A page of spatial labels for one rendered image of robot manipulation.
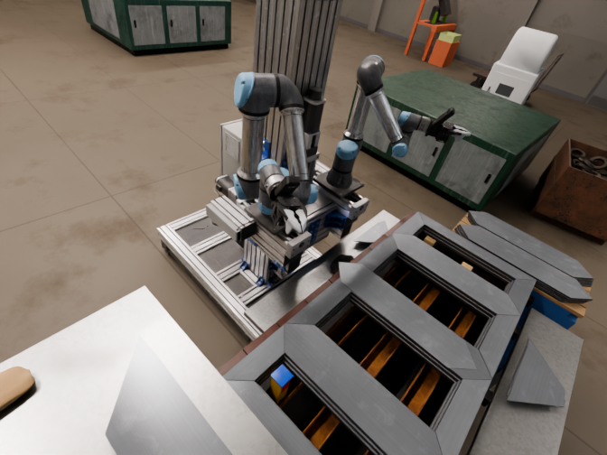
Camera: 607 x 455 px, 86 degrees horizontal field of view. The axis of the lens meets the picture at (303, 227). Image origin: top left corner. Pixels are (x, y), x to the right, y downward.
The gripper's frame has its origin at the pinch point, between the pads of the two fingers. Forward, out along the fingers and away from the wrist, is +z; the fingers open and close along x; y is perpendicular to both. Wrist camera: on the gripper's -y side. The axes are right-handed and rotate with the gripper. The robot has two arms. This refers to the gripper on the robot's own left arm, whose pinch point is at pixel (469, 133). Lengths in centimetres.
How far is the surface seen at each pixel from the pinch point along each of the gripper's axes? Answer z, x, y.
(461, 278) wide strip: 22, 48, 53
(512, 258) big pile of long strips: 54, 15, 59
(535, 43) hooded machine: 129, -463, 69
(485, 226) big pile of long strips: 41, -10, 62
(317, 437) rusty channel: -26, 141, 59
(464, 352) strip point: 22, 92, 47
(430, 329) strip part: 7, 87, 48
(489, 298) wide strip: 36, 55, 52
